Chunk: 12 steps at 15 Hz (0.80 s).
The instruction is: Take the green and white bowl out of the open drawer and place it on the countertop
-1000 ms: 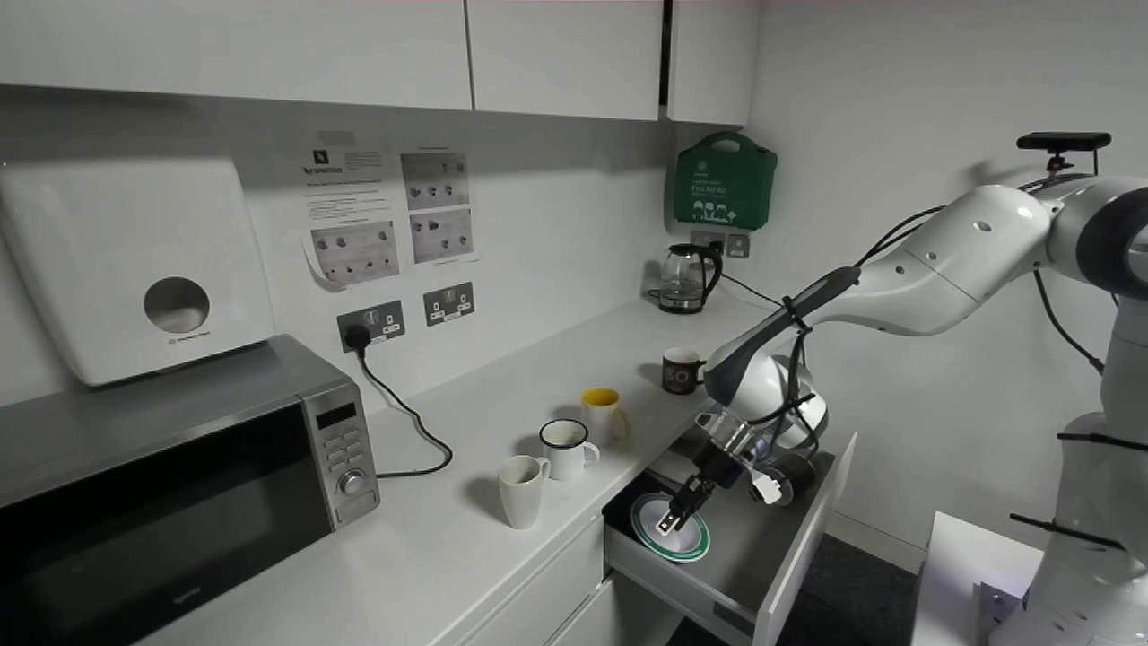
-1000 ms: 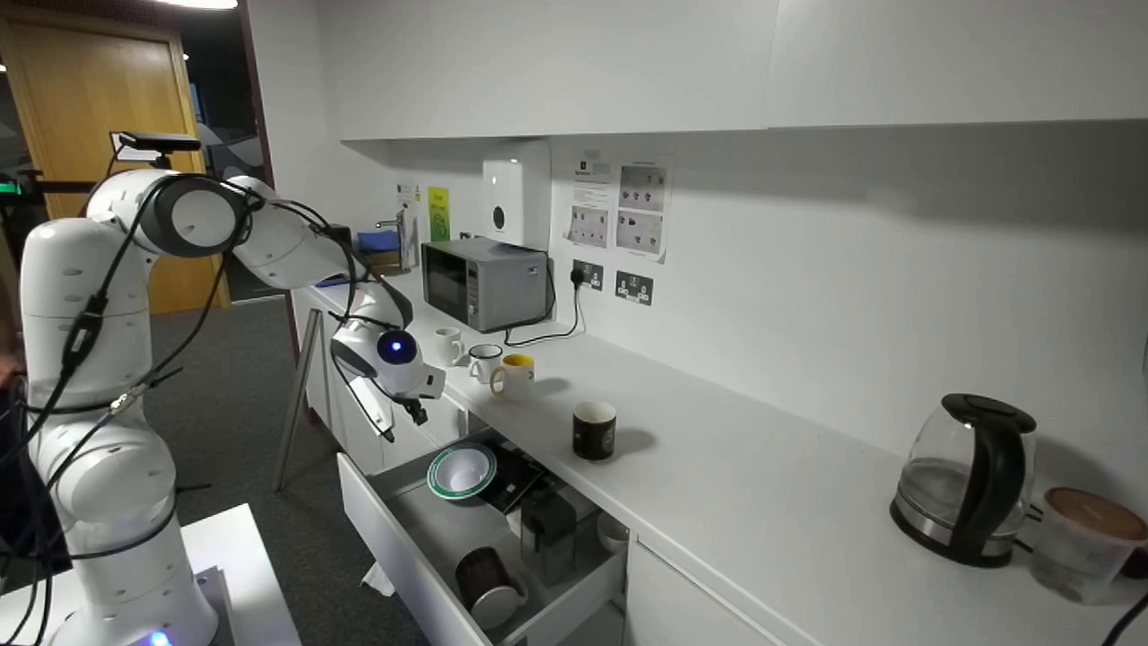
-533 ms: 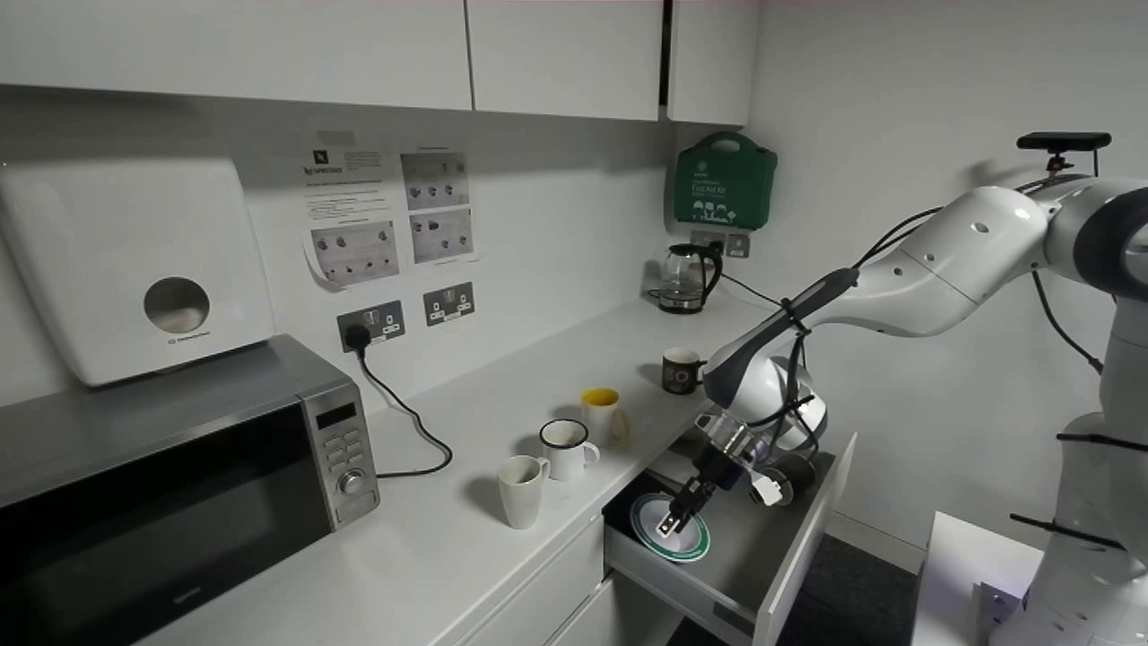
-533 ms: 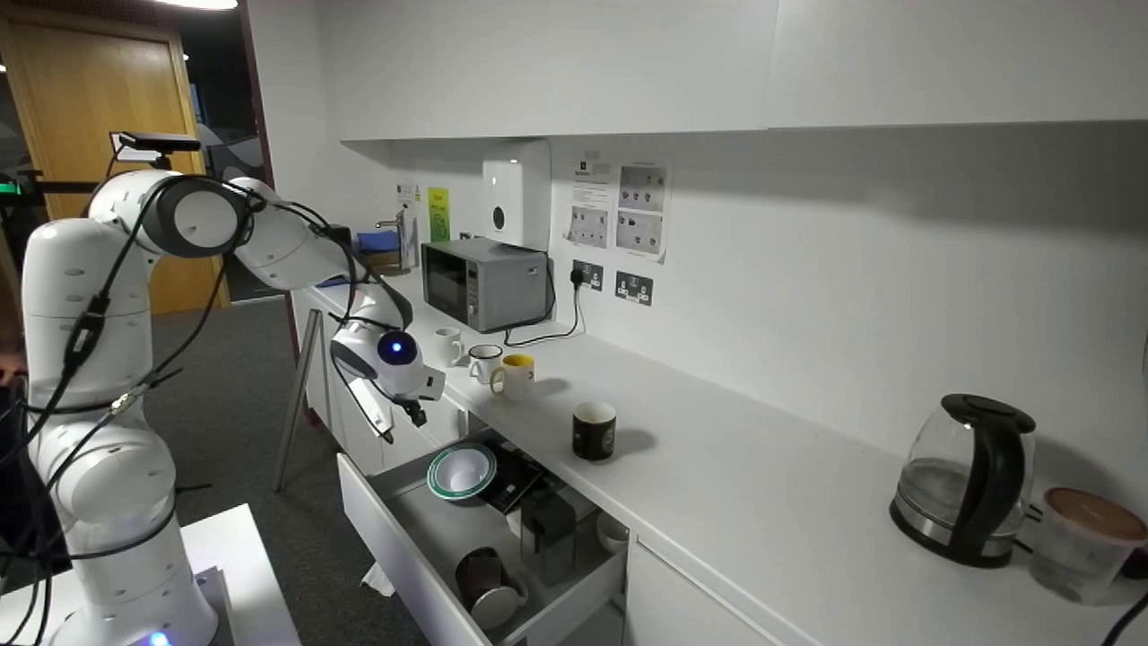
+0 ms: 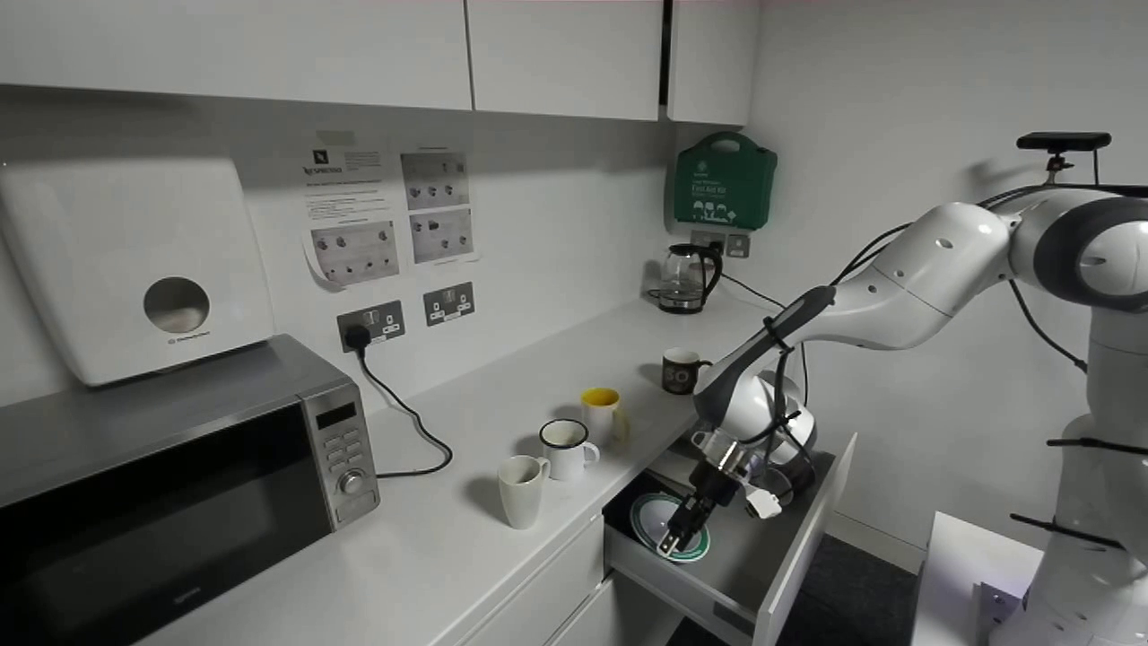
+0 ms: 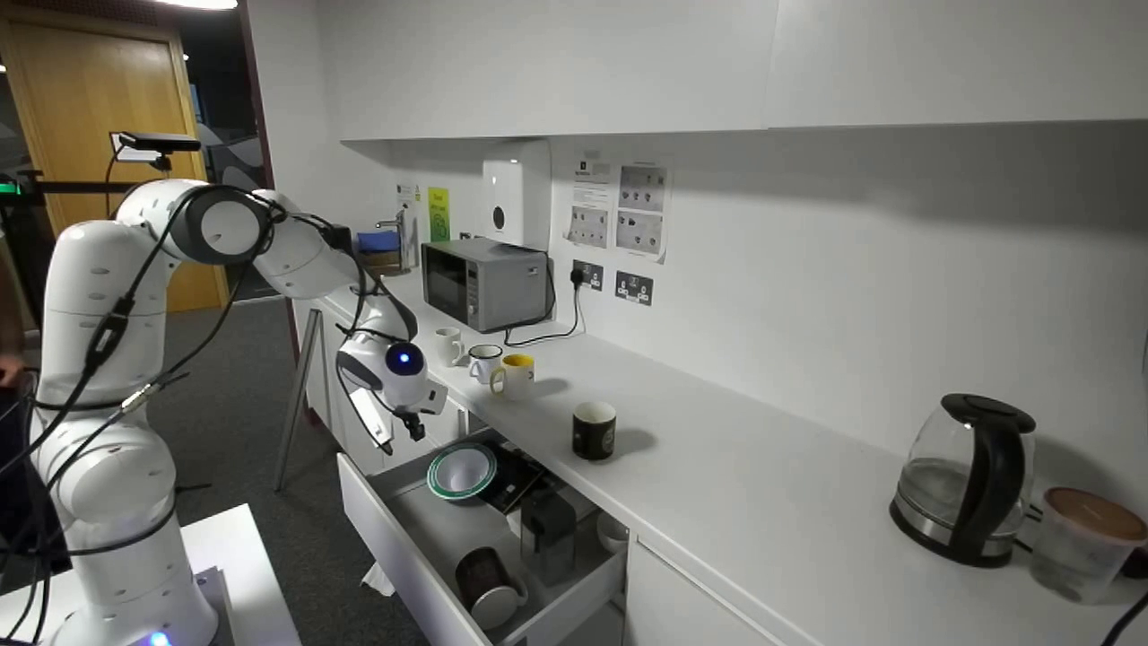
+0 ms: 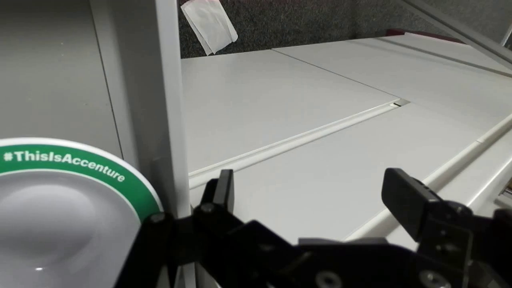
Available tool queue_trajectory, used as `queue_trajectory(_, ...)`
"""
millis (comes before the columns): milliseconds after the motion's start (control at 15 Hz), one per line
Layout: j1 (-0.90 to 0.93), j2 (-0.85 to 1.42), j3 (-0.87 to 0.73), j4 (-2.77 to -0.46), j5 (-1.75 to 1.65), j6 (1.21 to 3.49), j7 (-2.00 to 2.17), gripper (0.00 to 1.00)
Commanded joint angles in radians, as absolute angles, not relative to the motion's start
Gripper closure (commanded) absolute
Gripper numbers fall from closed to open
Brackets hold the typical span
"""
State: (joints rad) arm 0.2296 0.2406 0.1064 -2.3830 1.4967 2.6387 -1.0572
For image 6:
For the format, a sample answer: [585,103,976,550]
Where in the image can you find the white mug yellow handle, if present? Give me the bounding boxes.
[493,349,542,402]

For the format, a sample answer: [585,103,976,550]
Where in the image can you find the grey tripod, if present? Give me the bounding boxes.
[268,310,327,495]

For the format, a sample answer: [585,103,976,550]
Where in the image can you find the instruction poster two photos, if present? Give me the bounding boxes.
[614,162,670,261]

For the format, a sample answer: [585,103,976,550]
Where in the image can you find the black purple box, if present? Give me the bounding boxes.
[482,446,556,518]

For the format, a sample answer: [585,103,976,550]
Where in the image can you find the white lower cabinets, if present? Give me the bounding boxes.
[295,298,828,646]

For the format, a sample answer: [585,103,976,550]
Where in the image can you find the black camera boom stand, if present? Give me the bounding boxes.
[0,178,130,200]

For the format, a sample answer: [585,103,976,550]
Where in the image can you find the plastic container brown lid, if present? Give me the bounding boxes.
[1031,485,1148,607]

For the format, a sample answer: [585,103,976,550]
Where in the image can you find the white cabinets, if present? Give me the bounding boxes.
[295,298,828,646]
[246,0,1148,148]

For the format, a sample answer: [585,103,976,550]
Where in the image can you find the white upper cabinets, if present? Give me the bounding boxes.
[246,0,1148,148]

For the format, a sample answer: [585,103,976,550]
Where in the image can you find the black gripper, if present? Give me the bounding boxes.
[391,405,434,446]

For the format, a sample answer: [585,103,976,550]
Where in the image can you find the black camera on boom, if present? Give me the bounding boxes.
[109,131,204,172]

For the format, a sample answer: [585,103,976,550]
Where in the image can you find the wooden door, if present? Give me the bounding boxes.
[0,8,229,318]

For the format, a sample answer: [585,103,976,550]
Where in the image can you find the white robot stand table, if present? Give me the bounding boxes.
[0,498,303,646]

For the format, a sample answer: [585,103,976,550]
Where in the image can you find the small black cup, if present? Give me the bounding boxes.
[522,491,580,550]

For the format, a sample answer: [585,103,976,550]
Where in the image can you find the blue box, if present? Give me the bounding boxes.
[354,225,405,261]

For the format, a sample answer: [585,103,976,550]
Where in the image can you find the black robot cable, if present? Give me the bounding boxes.
[0,195,292,646]

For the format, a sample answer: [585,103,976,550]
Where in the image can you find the green and white bowl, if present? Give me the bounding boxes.
[423,441,501,507]

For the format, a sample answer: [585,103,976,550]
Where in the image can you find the white mug blue rim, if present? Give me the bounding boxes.
[464,340,506,388]

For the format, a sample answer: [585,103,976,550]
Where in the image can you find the yellow green wall sign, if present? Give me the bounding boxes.
[423,182,455,247]

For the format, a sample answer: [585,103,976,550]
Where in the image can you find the open grey kitchen drawer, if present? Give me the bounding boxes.
[333,428,632,646]

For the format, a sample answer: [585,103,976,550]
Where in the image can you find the dark mug lying sideways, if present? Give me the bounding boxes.
[454,547,530,631]

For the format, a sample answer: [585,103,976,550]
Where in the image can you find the glass kettle black handle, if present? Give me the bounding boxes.
[888,392,1040,572]

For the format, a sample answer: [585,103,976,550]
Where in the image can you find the black microwave power cable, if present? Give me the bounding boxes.
[498,280,585,351]

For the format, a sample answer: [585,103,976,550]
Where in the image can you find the empty double wall socket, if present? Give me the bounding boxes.
[614,268,657,310]

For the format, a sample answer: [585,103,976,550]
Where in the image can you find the black kettle cable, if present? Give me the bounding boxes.
[1099,589,1148,646]

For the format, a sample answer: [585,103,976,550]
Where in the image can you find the instruction poster with header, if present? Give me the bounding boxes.
[562,148,617,251]

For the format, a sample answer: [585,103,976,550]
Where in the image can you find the white paper towel dispenser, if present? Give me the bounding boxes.
[482,155,529,251]

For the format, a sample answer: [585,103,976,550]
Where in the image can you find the slim clear bottle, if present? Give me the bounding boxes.
[394,195,423,273]

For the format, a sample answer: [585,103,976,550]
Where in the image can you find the black mug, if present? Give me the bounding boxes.
[571,398,621,468]

